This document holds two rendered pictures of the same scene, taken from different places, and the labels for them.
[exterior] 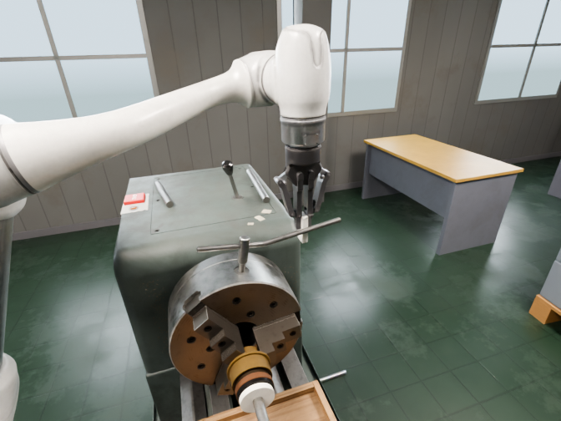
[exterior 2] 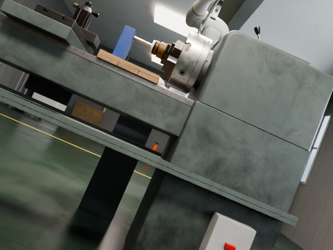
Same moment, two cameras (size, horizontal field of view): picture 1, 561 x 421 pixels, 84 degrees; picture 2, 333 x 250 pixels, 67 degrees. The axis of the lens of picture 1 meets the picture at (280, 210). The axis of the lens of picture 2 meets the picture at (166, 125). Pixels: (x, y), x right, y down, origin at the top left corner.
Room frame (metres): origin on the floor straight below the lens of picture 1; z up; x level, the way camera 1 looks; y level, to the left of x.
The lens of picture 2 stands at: (0.93, -1.17, 0.62)
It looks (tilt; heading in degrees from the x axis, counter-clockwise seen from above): 4 degrees up; 104
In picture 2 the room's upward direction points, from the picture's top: 24 degrees clockwise
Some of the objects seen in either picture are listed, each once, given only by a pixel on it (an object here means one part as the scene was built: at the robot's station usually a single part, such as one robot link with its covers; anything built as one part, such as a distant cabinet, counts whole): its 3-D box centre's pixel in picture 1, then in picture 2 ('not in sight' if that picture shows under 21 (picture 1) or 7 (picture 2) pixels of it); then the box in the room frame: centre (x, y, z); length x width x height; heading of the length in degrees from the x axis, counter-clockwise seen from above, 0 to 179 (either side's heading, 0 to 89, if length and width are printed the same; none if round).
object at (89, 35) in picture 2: not in sight; (80, 34); (-0.03, 0.01, 1.00); 0.20 x 0.10 x 0.05; 18
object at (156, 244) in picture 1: (208, 246); (249, 96); (0.95, 0.26, 1.06); 0.59 x 0.48 x 0.39; 18
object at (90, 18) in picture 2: not in sight; (82, 20); (-0.05, 0.00, 1.07); 0.07 x 0.07 x 0.10; 18
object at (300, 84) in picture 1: (299, 71); not in sight; (0.66, -0.04, 1.64); 0.13 x 0.11 x 0.16; 27
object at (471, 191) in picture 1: (424, 185); not in sight; (3.07, -1.54, 0.37); 1.38 x 0.71 x 0.74; 17
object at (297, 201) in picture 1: (297, 194); not in sight; (0.64, -0.04, 1.39); 0.04 x 0.01 x 0.11; 18
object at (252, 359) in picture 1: (250, 374); (161, 50); (0.43, 0.07, 1.08); 0.09 x 0.09 x 0.09; 18
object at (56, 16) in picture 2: not in sight; (68, 35); (-0.03, -0.06, 0.95); 0.43 x 0.18 x 0.04; 108
